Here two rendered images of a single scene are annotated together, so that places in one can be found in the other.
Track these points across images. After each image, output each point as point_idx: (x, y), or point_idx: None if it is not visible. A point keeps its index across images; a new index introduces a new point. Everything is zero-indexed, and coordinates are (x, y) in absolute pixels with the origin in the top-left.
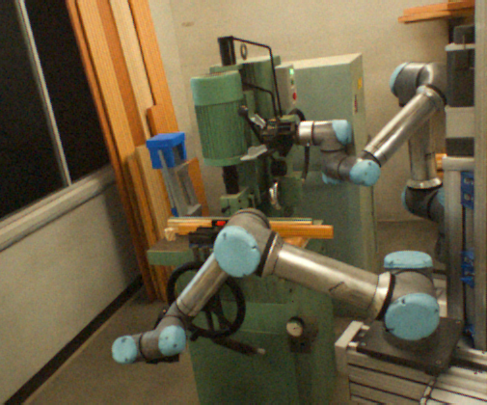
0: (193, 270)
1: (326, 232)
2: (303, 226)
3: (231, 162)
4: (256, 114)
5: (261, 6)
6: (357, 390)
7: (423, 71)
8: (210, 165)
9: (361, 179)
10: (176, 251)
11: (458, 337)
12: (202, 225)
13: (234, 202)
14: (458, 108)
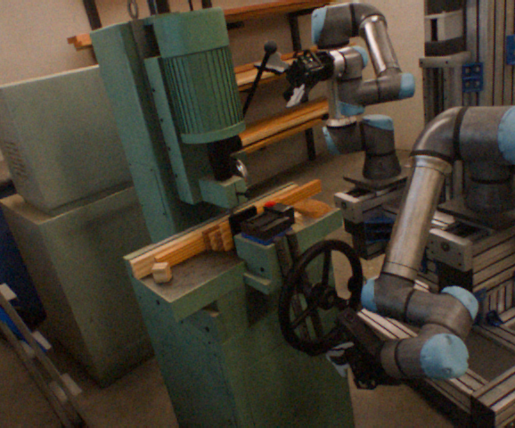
0: (276, 275)
1: (316, 187)
2: (294, 190)
3: (243, 127)
4: (276, 52)
5: None
6: (478, 277)
7: (356, 7)
8: (222, 137)
9: (414, 88)
10: (214, 276)
11: None
12: (191, 241)
13: (242, 184)
14: (452, 12)
